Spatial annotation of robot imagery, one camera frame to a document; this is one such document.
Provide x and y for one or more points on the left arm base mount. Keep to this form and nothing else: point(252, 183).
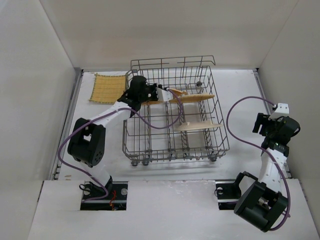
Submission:
point(92, 197)

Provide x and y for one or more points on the left aluminium rail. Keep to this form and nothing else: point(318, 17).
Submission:
point(67, 121)

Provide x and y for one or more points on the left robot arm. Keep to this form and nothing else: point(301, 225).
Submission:
point(87, 141)

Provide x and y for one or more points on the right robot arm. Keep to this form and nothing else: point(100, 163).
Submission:
point(263, 202)

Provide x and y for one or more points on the yellow square woven plate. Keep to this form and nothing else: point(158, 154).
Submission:
point(107, 89)

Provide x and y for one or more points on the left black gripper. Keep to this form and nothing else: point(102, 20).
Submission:
point(154, 90)

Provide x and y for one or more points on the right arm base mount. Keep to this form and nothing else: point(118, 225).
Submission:
point(228, 193)

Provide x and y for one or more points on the grey wire dish rack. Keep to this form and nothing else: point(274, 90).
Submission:
point(151, 136)

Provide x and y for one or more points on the orange leaf-shaped woven plate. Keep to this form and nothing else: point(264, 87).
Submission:
point(178, 92)

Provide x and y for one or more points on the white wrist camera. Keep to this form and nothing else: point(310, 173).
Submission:
point(279, 110)
point(163, 95)

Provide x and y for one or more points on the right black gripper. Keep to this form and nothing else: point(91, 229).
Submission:
point(260, 122)

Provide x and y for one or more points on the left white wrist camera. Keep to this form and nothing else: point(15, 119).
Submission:
point(163, 95)

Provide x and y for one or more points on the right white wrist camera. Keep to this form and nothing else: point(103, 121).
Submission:
point(279, 110)

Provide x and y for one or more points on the orange rounded woven plate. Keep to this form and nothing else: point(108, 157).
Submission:
point(193, 98)

